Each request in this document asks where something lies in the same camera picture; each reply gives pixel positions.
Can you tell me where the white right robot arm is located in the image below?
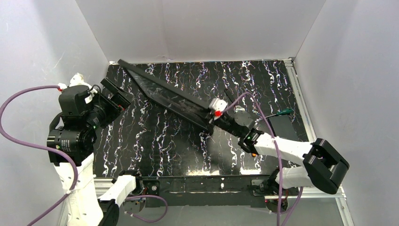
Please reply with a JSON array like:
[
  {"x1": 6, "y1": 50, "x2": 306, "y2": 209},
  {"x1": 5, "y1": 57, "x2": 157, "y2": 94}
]
[{"x1": 208, "y1": 97, "x2": 350, "y2": 194}]

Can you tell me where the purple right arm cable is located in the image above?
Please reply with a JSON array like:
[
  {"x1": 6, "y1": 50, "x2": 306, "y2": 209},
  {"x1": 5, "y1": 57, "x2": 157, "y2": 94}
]
[{"x1": 222, "y1": 92, "x2": 304, "y2": 226}]

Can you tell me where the black picture frame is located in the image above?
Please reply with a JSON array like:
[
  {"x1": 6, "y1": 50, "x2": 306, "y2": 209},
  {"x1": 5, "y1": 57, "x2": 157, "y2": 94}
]
[{"x1": 118, "y1": 59, "x2": 214, "y2": 135}]

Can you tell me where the adjustable wrench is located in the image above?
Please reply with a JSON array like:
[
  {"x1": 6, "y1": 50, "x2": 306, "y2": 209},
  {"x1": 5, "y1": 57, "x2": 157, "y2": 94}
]
[{"x1": 224, "y1": 89, "x2": 245, "y2": 113}]

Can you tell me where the green handled screwdriver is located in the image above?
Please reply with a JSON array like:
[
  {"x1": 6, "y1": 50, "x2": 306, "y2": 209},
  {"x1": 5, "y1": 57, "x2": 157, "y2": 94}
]
[{"x1": 265, "y1": 108, "x2": 294, "y2": 119}]

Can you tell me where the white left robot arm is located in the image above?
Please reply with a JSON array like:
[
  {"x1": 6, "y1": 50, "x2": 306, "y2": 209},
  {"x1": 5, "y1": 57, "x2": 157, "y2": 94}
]
[{"x1": 47, "y1": 73, "x2": 136, "y2": 226}]

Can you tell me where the black rectangular pad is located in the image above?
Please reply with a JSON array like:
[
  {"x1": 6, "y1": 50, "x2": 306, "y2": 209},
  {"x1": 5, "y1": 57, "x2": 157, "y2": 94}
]
[{"x1": 267, "y1": 115, "x2": 300, "y2": 141}]

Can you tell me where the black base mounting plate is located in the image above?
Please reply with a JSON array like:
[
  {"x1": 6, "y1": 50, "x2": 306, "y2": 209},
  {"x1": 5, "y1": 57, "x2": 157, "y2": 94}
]
[{"x1": 141, "y1": 175, "x2": 279, "y2": 208}]

